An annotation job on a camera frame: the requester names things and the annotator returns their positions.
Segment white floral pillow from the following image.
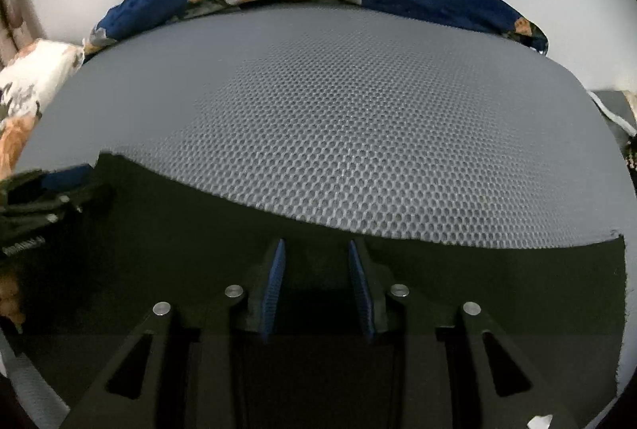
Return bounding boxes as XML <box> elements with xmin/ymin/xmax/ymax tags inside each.
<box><xmin>1</xmin><ymin>39</ymin><xmax>85</xmax><ymax>180</ymax></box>

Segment person hand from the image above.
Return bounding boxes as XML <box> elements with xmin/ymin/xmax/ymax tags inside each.
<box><xmin>0</xmin><ymin>273</ymin><xmax>25</xmax><ymax>326</ymax></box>

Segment black pants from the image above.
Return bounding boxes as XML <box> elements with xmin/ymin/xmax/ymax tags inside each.
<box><xmin>1</xmin><ymin>154</ymin><xmax>625</xmax><ymax>428</ymax></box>

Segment grey mesh mattress cover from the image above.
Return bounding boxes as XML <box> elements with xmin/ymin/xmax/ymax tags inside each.
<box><xmin>18</xmin><ymin>5</ymin><xmax>636</xmax><ymax>248</ymax></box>

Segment white patterned cloth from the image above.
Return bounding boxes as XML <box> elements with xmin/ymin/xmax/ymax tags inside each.
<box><xmin>587</xmin><ymin>91</ymin><xmax>636</xmax><ymax>177</ymax></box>

